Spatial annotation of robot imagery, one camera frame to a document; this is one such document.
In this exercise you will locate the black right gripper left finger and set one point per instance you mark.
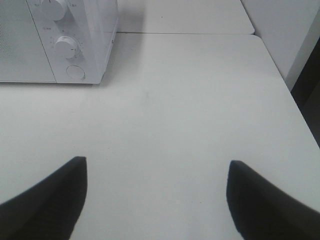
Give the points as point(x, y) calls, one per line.
point(50, 209)

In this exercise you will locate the white timer knob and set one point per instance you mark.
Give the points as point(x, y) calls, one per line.
point(66, 47)

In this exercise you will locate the white microwave oven body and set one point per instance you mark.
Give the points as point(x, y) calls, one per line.
point(92, 24)

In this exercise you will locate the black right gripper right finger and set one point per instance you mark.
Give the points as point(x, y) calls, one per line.
point(262, 211)

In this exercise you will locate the white upper power knob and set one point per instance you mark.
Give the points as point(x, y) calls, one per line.
point(54, 10)

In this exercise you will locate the white microwave door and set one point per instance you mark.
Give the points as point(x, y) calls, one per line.
point(22, 55)

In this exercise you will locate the round door release button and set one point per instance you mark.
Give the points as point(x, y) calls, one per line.
point(75, 72)

